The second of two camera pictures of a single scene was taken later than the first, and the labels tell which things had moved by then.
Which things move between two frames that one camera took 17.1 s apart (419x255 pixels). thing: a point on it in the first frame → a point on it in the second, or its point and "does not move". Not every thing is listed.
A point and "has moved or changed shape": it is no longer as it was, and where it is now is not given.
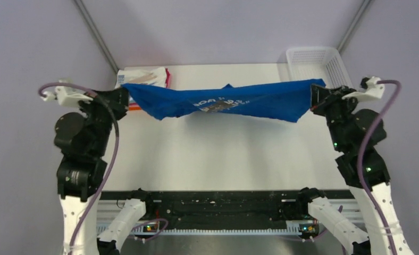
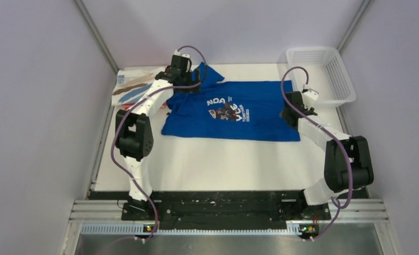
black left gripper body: x=99 y=114 → x=186 y=76
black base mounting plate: x=225 y=207 does not move
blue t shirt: x=285 y=100 has moved or changed shape
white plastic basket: x=310 y=63 does not move
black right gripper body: x=335 y=109 → x=284 y=113
